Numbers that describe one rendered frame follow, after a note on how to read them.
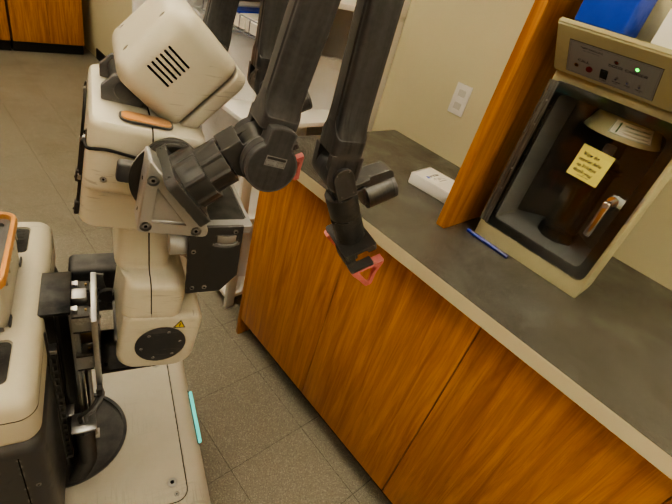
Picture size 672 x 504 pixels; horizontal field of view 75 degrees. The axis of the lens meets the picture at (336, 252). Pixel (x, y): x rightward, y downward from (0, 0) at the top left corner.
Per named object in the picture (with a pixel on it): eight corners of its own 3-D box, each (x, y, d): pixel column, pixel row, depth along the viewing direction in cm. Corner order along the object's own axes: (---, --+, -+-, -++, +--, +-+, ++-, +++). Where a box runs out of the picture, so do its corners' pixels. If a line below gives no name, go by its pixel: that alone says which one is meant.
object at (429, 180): (425, 176, 155) (430, 166, 153) (463, 198, 148) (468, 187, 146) (407, 182, 147) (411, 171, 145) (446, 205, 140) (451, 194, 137)
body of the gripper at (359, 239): (355, 220, 89) (349, 192, 84) (378, 250, 82) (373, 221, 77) (326, 233, 88) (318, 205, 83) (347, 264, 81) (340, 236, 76)
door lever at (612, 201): (597, 234, 104) (587, 228, 105) (621, 200, 98) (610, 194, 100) (589, 239, 100) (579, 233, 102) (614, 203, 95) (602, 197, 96)
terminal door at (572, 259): (482, 219, 126) (555, 78, 104) (581, 282, 110) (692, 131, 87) (481, 219, 125) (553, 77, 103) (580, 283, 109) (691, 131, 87)
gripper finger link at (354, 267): (372, 262, 91) (365, 229, 85) (388, 284, 86) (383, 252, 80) (342, 275, 90) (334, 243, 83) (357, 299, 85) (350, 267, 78)
